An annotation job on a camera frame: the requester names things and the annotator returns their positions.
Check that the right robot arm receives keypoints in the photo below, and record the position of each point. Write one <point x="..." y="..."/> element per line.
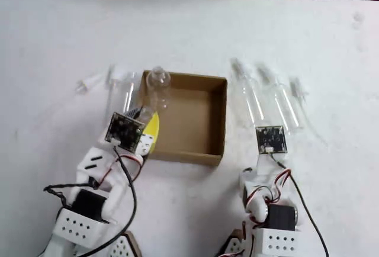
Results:
<point x="279" y="234"/>

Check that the brown cardboard box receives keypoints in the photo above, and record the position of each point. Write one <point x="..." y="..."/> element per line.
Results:
<point x="189" y="118"/>

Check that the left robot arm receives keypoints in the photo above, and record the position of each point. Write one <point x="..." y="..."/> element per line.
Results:
<point x="77" y="224"/>

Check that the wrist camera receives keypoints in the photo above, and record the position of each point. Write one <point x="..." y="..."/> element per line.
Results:
<point x="124" y="132"/>
<point x="271" y="139"/>

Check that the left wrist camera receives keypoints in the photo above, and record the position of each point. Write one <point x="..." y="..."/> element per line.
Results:
<point x="124" y="132"/>

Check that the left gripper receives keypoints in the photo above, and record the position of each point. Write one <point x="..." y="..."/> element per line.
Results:
<point x="99" y="169"/>

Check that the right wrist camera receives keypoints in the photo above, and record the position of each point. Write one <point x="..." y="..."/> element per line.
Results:
<point x="271" y="139"/>

